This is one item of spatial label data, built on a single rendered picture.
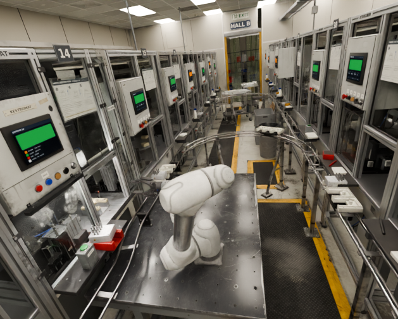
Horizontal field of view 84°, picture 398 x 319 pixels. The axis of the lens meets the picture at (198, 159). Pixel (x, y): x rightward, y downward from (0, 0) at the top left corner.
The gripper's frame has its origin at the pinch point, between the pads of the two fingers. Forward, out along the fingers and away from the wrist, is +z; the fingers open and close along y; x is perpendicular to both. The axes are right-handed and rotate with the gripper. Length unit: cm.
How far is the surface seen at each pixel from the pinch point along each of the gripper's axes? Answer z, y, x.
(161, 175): 3, -20, -51
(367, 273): -142, -46, 19
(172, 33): 199, 178, -826
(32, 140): 18, 52, 42
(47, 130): 18, 54, 33
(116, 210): 22.2, -21.5, -0.3
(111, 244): 1.9, -16.3, 37.4
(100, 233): 9.5, -10.6, 34.6
